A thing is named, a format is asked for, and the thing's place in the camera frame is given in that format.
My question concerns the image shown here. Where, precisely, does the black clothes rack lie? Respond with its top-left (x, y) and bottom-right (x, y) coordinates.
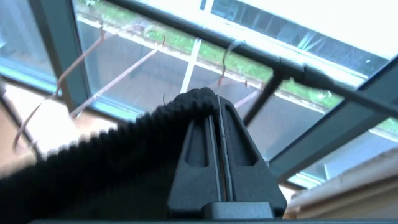
top-left (105, 0), bottom-right (398, 127)

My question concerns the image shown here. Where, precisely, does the window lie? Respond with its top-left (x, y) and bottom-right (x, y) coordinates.
top-left (0, 0), bottom-right (398, 190)

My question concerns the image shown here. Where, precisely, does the beige curtain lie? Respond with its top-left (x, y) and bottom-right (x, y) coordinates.
top-left (283, 148), bottom-right (398, 220)

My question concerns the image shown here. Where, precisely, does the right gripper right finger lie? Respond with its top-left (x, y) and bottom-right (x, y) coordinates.
top-left (217, 96), bottom-right (287, 218)

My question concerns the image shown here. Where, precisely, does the black garment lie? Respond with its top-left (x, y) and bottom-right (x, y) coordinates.
top-left (0, 86), bottom-right (220, 220)

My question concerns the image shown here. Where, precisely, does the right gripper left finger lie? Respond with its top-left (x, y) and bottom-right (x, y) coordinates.
top-left (166, 114), bottom-right (224, 218)

